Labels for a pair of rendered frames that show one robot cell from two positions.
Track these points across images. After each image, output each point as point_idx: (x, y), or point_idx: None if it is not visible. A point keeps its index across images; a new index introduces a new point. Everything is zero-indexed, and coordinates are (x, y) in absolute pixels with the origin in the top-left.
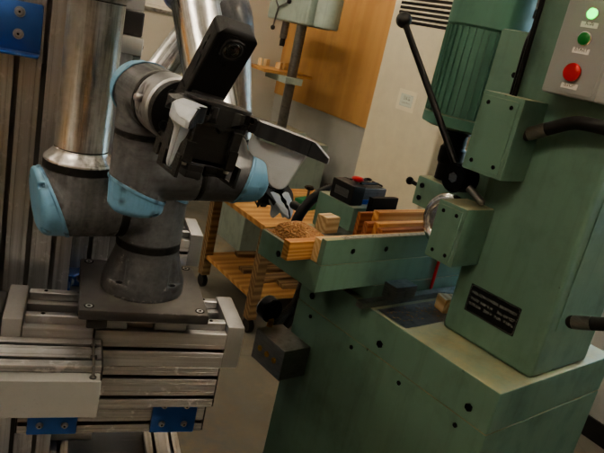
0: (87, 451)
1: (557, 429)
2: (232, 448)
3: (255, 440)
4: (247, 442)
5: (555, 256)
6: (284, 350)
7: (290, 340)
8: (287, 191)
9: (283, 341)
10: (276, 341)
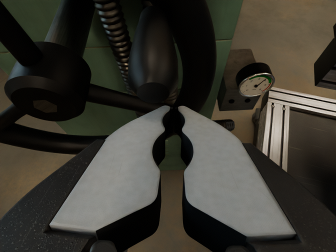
0: (329, 208)
1: None
2: (170, 242)
3: (147, 243)
4: (155, 244)
5: None
6: (250, 50)
7: (233, 61)
8: (60, 233)
9: (243, 61)
10: (252, 61)
